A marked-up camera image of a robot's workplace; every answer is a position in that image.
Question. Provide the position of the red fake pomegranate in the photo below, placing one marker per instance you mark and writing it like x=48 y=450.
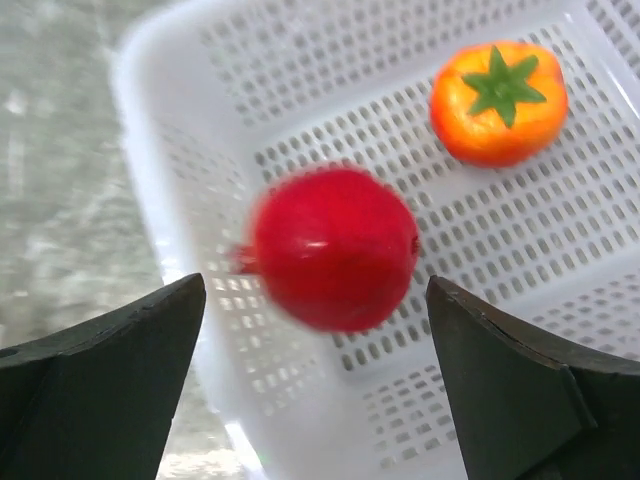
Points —
x=335 y=248

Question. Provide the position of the white rectangular perforated basket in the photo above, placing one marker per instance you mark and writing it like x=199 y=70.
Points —
x=219 y=98

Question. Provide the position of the orange fake tomato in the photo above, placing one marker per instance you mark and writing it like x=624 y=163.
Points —
x=495 y=105

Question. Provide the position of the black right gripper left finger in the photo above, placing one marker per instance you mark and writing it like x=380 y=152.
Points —
x=97 y=400

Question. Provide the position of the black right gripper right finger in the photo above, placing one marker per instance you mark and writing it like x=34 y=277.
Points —
x=526 y=403

